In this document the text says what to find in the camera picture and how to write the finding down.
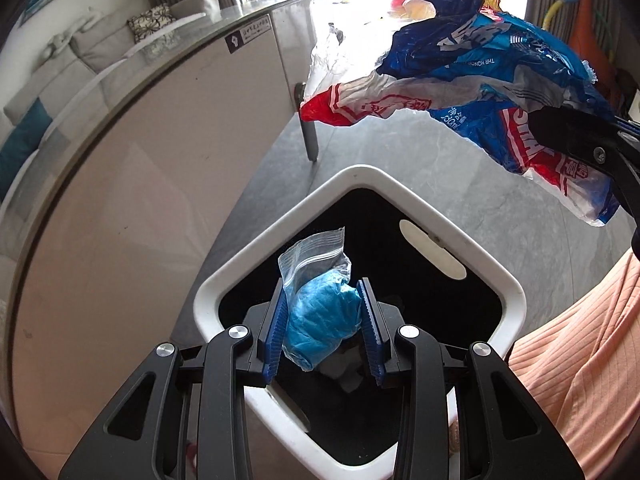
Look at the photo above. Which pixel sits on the white plush toy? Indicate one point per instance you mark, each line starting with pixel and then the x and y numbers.
pixel 70 37

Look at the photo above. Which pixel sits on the red round object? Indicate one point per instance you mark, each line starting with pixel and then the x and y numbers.
pixel 192 452

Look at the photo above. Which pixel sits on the floral patterned cushion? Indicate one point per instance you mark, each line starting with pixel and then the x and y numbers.
pixel 150 22

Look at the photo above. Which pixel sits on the light grey sofa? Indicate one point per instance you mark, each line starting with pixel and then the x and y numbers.
pixel 95 35

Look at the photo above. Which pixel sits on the teal cushion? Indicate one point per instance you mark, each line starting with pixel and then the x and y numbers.
pixel 22 140

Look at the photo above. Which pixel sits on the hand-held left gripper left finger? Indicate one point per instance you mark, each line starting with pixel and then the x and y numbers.
pixel 277 335

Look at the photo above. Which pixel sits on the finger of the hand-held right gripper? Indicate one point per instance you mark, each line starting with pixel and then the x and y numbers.
pixel 629 126
pixel 575 135

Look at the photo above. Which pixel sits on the white trash bin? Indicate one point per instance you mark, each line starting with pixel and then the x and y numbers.
pixel 350 180

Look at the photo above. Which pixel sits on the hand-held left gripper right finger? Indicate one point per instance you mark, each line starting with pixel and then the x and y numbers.
pixel 370 335

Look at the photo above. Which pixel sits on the blue red plastic bag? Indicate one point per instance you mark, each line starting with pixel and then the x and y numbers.
pixel 475 50

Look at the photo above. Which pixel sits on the white table with grey top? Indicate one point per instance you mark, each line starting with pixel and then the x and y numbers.
pixel 125 210

